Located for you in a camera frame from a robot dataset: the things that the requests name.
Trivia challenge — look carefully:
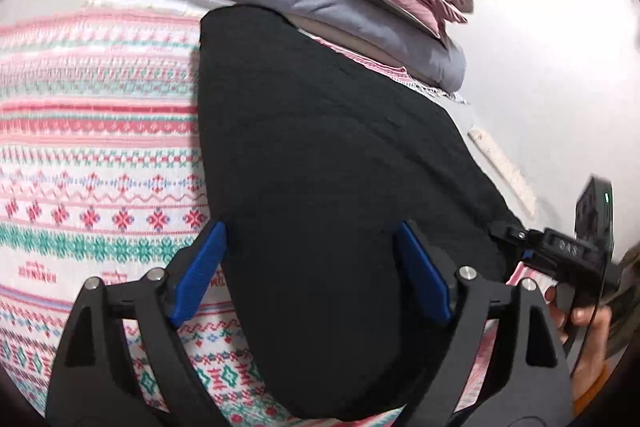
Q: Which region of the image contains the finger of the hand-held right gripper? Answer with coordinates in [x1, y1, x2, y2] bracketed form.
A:
[487, 223, 547, 254]

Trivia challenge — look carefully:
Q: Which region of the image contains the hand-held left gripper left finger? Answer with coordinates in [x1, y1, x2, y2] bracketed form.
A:
[45, 221, 228, 427]

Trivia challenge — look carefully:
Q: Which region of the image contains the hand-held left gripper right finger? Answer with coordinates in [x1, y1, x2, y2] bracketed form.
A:
[394, 220, 573, 427]

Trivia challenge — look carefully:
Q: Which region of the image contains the black garment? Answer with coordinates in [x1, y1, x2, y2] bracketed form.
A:
[197, 4, 526, 423]

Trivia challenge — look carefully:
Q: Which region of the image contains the person's right forearm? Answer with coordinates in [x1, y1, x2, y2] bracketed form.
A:
[607, 243, 640, 355]

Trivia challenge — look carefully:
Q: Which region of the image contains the person's right hand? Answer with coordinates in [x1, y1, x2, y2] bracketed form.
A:
[545, 284, 613, 403]

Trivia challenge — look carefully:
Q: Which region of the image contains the pale wooden strip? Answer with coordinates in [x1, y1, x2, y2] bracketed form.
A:
[467, 127, 537, 220]

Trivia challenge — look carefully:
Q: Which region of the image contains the pink green patterned blanket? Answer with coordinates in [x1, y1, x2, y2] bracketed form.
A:
[0, 4, 551, 427]

